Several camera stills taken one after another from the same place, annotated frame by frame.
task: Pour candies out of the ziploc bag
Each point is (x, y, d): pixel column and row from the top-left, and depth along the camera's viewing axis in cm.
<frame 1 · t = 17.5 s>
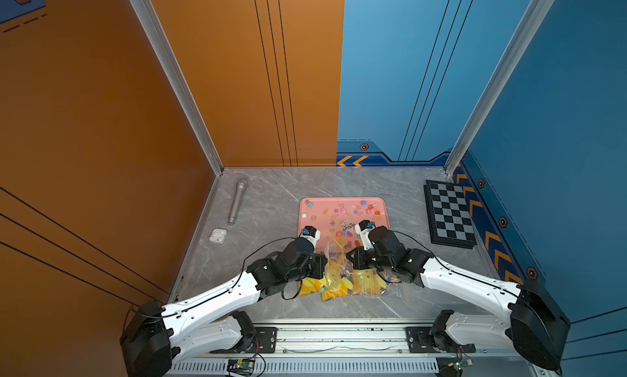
left hand: (330, 258, 77), fingers closed
right hand: (346, 256, 80), fingers closed
silver microphone: (241, 186, 112), point 3 cm above the table
pink plastic tray: (338, 216, 104), on the table
white earbuds case: (218, 235, 98), on the table
black white chessboard: (449, 215, 101), point 3 cm above the table
left yellow duck ziploc bag: (310, 284, 83), point 4 cm above the table
middle yellow duck ziploc bag: (339, 266, 87), point 4 cm above the table
right yellow duck ziploc bag: (370, 283, 81), point 6 cm above the table

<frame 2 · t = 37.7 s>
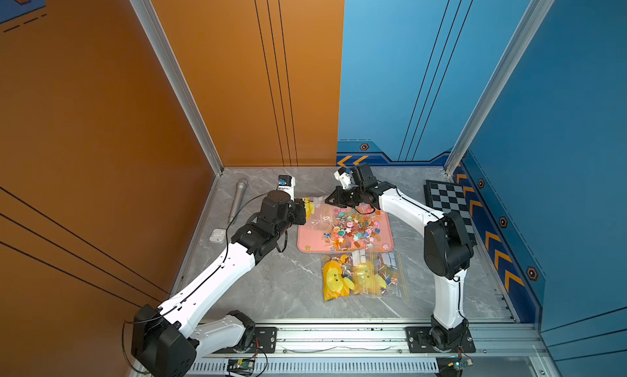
left hand: (302, 196, 77), fingers closed
right hand: (327, 200, 91), fingers closed
middle yellow duck ziploc bag: (335, 284, 82), point 4 cm above the table
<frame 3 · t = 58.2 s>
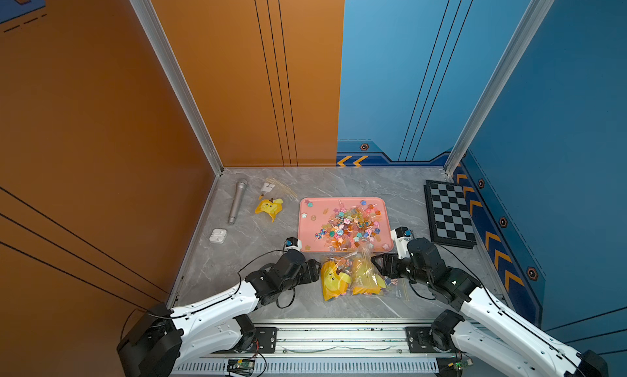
left hand: (317, 264, 83), fingers open
right hand: (377, 260, 77), fingers open
left yellow duck ziploc bag: (273, 195, 107), point 4 cm above the table
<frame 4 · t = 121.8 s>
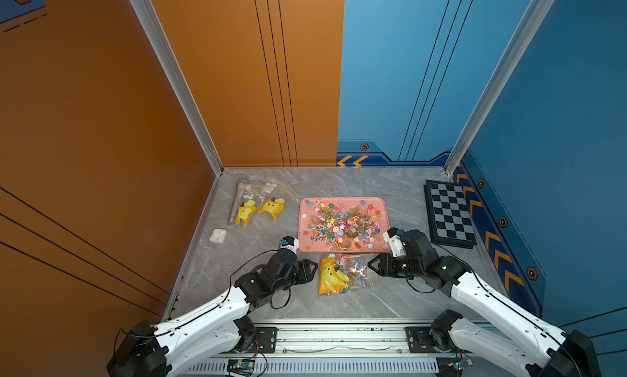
left hand: (315, 263, 81), fingers open
right hand: (372, 265, 78), fingers open
right yellow duck ziploc bag: (344, 272, 86), point 3 cm above the table
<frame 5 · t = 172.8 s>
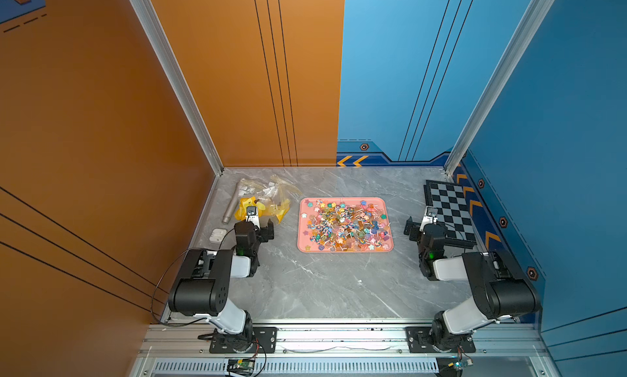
left hand: (258, 216, 95), fingers open
right hand: (424, 219, 93), fingers open
